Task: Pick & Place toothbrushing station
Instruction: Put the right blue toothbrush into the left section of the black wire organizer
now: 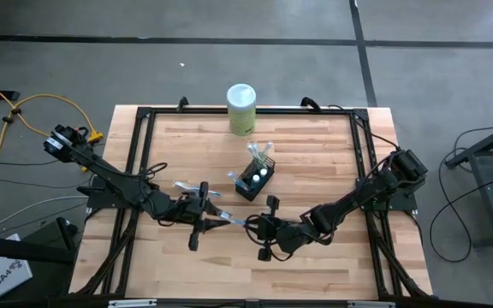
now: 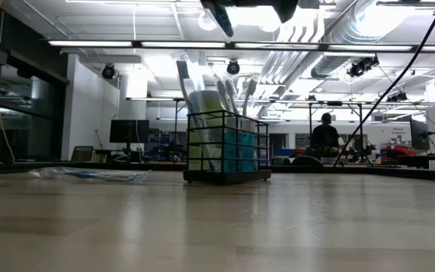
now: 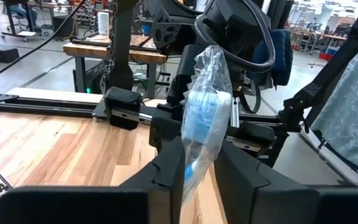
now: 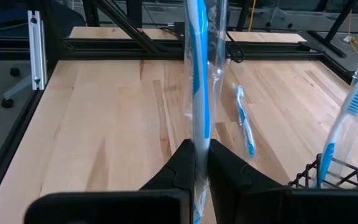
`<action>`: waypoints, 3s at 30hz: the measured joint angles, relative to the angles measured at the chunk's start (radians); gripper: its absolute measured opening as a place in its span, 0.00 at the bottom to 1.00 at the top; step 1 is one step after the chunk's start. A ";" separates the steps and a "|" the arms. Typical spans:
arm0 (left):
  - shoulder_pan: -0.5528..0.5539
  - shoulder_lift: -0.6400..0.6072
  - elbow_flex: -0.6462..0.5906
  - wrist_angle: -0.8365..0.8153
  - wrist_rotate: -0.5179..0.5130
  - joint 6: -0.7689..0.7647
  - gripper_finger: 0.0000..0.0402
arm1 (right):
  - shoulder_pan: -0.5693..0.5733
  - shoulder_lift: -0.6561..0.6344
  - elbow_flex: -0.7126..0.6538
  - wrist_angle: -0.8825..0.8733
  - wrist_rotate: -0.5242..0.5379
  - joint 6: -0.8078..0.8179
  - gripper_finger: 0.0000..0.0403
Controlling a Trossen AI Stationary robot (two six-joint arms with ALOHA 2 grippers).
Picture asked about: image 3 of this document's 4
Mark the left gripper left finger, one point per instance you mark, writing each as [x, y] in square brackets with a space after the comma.
[163, 186]

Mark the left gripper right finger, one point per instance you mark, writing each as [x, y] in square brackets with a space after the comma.
[244, 193]

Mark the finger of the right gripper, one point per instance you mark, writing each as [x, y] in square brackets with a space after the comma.
[253, 135]
[166, 127]

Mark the blue toothbrush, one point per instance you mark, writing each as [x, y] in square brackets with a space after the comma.
[207, 112]

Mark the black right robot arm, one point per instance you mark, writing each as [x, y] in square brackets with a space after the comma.
[123, 46]

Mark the wooden workbench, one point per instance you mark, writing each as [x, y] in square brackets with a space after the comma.
[141, 56]

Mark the navy padded chair back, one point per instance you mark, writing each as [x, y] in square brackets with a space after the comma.
[278, 56]

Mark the white wipes canister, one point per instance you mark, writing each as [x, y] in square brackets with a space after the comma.
[103, 23]

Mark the black aluminium table frame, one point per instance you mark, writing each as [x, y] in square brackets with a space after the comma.
[42, 104]

